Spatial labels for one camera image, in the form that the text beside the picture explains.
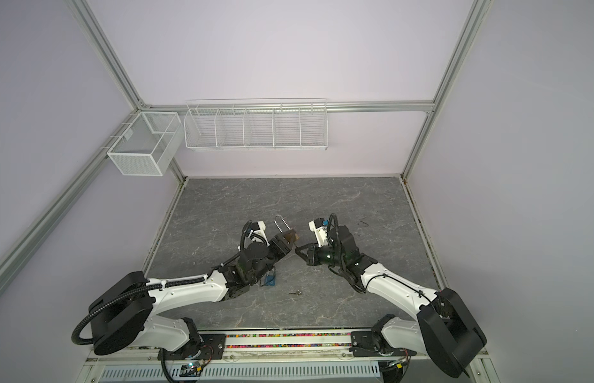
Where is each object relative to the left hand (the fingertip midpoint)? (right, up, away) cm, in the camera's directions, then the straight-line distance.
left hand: (295, 238), depth 79 cm
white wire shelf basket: (-17, +45, +20) cm, 52 cm away
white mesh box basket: (-65, +37, +23) cm, 78 cm away
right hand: (0, -4, 0) cm, 4 cm away
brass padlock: (-1, +2, -2) cm, 2 cm away
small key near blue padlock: (+1, -21, +6) cm, 21 cm away
